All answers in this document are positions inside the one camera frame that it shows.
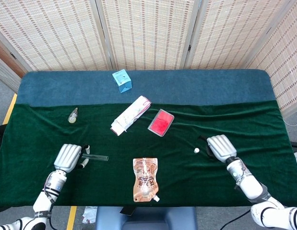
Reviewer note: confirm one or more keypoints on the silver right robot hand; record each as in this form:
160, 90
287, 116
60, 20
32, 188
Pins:
221, 148

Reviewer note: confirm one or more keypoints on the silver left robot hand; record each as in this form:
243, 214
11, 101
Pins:
66, 158

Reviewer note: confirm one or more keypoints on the small white cap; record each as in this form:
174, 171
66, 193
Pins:
196, 150

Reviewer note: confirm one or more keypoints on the clear glass test tube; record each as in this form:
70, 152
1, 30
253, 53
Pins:
98, 157

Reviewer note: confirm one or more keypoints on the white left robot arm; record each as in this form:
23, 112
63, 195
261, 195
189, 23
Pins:
46, 198

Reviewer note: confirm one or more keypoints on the blue padded robot base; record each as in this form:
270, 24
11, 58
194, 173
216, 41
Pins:
148, 218

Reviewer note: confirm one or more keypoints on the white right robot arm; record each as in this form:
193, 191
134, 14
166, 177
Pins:
251, 187

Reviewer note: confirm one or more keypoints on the small clear glass bottle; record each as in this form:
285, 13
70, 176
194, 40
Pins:
72, 117

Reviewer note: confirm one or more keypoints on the dark green velvet cloth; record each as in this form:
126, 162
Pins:
186, 179

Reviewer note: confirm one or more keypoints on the crumpled white cloth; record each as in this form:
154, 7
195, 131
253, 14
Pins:
89, 214

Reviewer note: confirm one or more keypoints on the red clear plastic case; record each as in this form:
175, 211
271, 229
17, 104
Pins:
161, 122

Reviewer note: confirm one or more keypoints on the blue table cover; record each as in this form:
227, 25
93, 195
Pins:
186, 86

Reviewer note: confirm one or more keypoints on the long white pink carton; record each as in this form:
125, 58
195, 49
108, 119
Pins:
131, 115

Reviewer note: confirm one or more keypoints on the flat black object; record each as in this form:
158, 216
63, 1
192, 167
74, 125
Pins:
126, 210

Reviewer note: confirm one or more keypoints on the brown spout drink pouch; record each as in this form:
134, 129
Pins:
146, 179

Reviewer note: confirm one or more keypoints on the small light blue box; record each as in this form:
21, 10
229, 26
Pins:
122, 80

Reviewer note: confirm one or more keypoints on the woven bamboo screen panel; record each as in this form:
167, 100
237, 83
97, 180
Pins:
54, 36
287, 72
148, 36
229, 33

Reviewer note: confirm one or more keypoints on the grey woven screen panel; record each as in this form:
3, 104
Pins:
4, 72

